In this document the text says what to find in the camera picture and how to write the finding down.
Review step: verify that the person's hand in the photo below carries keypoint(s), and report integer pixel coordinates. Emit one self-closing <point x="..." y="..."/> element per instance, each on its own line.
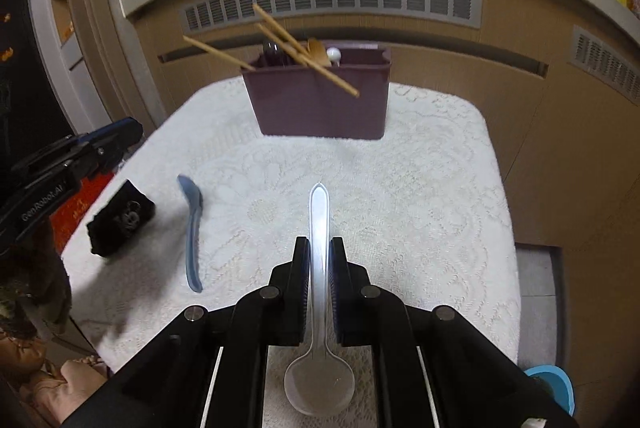
<point x="37" y="393"/>

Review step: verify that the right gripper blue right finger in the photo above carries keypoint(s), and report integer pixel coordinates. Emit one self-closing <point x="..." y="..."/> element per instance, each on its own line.
<point x="364" y="314"/>

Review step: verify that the white cabinet with shelf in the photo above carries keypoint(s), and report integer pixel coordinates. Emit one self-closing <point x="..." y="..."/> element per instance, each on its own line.
<point x="65" y="66"/>

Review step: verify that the purple plastic utensil holder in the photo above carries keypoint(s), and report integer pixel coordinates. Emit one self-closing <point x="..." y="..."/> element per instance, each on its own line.
<point x="296" y="101"/>

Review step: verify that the wooden spoon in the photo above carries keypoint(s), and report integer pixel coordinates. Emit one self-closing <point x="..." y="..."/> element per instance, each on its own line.
<point x="317" y="52"/>

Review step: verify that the white lace tablecloth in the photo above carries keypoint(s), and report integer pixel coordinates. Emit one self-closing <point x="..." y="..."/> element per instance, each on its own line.
<point x="422" y="209"/>

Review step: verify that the light blue bowl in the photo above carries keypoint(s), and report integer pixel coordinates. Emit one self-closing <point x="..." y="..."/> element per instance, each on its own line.
<point x="557" y="383"/>

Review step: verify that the white plastic spoon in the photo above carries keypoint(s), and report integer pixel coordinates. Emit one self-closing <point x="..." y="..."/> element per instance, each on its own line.
<point x="319" y="383"/>

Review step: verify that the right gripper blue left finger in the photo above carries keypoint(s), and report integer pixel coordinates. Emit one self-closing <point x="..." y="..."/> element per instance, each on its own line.
<point x="275" y="314"/>

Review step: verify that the blue plastic spoon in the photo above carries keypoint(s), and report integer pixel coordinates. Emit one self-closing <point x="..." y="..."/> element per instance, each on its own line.
<point x="194" y="198"/>

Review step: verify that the red door mat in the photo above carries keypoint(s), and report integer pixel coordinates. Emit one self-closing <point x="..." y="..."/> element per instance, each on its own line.
<point x="67" y="218"/>

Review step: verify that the black handled spoon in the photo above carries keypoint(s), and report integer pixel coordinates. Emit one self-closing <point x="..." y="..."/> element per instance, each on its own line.
<point x="273" y="54"/>

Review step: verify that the small grey ventilation grille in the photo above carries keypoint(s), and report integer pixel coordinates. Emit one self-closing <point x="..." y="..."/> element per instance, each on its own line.
<point x="589" y="54"/>

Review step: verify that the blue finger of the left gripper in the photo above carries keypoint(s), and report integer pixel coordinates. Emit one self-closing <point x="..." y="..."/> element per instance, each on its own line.
<point x="128" y="211"/>
<point x="108" y="145"/>

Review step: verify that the wooden chopstick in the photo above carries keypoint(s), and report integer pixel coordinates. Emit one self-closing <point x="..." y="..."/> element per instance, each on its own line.
<point x="218" y="53"/>
<point x="281" y="32"/>
<point x="307" y="61"/>

